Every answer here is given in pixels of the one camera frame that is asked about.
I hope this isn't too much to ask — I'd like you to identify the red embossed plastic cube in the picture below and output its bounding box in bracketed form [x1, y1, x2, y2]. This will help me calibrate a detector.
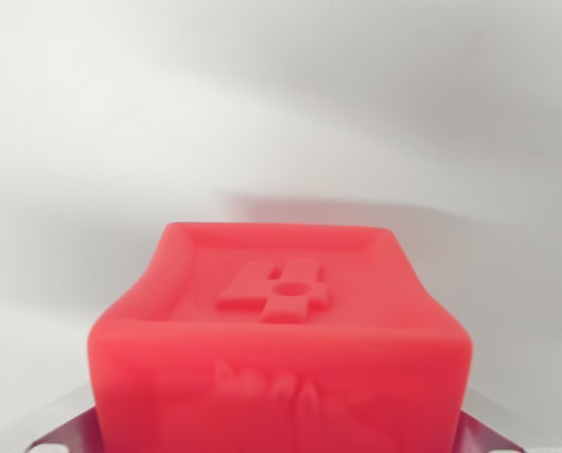
[86, 220, 473, 453]

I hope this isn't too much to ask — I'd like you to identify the gripper left finger with silver black pad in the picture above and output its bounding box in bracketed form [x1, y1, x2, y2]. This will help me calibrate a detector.
[23, 382, 103, 453]

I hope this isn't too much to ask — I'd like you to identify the gripper right finger with silver black pad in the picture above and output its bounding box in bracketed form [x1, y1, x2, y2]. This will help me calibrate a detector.
[454, 384, 562, 453]

